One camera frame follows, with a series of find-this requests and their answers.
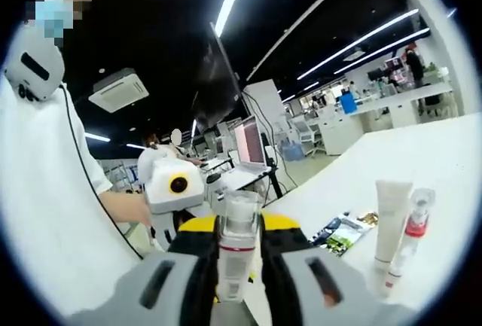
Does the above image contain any blue bin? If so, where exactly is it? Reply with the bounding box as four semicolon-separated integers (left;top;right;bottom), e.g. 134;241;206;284
338;94;358;113

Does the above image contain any clear cap skincare bottle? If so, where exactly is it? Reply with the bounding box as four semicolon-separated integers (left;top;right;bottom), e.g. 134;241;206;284
216;189;261;303

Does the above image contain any white lab counter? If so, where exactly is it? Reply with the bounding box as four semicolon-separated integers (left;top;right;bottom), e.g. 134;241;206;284
319;83;459;156

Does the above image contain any white standing desk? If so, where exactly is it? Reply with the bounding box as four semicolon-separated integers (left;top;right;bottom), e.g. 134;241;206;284
205;163;287;206

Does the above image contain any white skincare tube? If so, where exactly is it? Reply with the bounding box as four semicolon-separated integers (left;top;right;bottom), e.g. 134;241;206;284
374;179;413;270

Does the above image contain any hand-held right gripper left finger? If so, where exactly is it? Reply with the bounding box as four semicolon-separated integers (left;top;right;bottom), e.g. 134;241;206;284
112;215;221;326

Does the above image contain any black device cable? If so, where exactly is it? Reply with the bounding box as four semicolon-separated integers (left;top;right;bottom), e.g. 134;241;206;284
59;83;146;261

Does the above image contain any gold skincare sachet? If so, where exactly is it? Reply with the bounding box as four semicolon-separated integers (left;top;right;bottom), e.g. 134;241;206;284
355;211;380;227

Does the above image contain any red collar skincare pump bottle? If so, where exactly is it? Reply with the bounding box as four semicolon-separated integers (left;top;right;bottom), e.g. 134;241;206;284
382;187;438;297

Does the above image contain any open laptop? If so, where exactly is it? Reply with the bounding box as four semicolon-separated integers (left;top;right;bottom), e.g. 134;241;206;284
227;114;273;176

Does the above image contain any person's white shirt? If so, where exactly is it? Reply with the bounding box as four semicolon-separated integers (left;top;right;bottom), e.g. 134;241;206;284
0;73;141;315

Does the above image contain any blue water jug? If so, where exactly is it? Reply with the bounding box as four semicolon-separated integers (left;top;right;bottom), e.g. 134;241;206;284
280;141;304;163

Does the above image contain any white office chair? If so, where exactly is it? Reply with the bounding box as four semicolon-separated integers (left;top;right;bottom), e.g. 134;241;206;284
291;118;323;157

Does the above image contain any dark green skincare packet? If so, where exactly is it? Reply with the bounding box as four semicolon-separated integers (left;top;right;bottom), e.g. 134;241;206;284
308;212;368;257

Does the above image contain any large dark screen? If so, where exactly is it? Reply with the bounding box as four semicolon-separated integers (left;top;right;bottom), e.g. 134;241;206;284
191;20;244;135

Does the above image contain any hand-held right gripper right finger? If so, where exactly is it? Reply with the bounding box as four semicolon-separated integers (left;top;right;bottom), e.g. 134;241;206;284
259;212;370;326

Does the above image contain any ceiling air conditioner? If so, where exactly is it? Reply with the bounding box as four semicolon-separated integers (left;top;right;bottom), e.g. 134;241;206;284
88;68;150;113

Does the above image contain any grey chest device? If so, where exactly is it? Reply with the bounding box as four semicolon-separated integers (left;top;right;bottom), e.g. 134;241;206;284
4;41;66;102

